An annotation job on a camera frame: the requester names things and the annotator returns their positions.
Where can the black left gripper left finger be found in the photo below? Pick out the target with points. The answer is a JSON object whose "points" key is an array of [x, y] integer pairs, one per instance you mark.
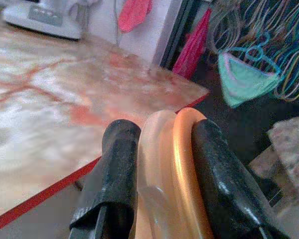
{"points": [[119, 174]]}

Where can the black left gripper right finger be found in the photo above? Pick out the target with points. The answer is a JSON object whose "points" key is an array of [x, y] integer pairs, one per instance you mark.
{"points": [[226, 186]]}

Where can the orange lid food container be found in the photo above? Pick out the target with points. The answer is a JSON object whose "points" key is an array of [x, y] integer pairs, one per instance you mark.
{"points": [[164, 154]]}

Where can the patterned cushion stool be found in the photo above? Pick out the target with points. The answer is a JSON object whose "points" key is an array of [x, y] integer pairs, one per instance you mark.
{"points": [[291, 142]]}

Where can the teal triangular cloth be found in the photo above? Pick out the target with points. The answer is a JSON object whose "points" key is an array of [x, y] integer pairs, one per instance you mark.
{"points": [[244, 79]]}

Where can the magenta hanging cloth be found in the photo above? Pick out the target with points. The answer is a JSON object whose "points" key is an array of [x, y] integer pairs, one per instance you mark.
{"points": [[194, 47]]}

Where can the pink hanging cloth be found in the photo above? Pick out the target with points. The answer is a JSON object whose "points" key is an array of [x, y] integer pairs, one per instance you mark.
{"points": [[134, 15]]}

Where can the white kitchen appliance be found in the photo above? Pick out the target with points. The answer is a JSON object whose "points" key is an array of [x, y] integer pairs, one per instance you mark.
{"points": [[44, 22]]}

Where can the black door frame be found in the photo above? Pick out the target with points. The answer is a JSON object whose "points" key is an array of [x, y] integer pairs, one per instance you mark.
{"points": [[179, 32]]}

